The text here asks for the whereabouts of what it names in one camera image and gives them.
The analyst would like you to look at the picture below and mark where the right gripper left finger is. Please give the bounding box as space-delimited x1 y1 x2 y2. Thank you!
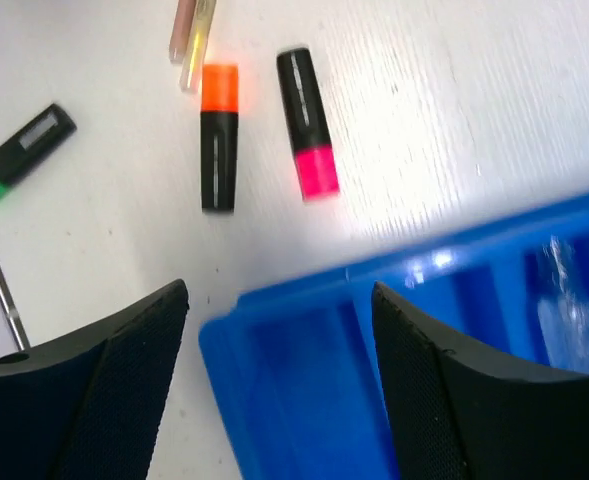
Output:
0 280 189 479

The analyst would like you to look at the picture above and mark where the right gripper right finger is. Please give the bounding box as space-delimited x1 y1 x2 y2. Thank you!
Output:
371 283 589 479

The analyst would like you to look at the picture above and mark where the green black highlighter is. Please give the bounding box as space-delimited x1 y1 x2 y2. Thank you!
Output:
0 103 77 199

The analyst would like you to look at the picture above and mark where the pink black highlighter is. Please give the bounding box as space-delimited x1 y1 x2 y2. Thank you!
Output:
276 47 340 201

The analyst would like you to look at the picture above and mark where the orange black highlighter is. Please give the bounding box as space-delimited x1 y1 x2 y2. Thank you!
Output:
200 64 239 214

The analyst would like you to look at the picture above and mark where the yellow slim pen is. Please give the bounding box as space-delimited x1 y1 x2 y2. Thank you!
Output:
179 0 217 92

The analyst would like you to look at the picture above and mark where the pink slim pen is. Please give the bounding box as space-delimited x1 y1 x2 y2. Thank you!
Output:
168 0 196 65

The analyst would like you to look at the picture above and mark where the blue compartment tray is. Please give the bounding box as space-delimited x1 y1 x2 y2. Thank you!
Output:
199 194 589 479

